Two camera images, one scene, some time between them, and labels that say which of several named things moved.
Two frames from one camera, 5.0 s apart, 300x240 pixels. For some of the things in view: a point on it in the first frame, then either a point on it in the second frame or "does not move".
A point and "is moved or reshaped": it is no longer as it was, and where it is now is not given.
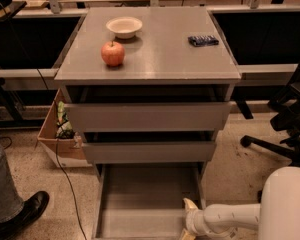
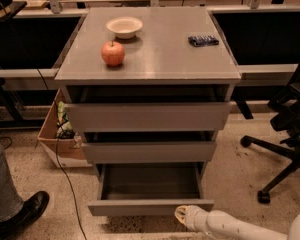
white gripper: [194, 219] to [197, 219]
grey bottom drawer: [145, 201] is moved or reshaped
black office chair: [292, 114] does not move
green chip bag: [64, 127] does not move
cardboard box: [70, 150] does not move
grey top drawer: [147, 116] does not move
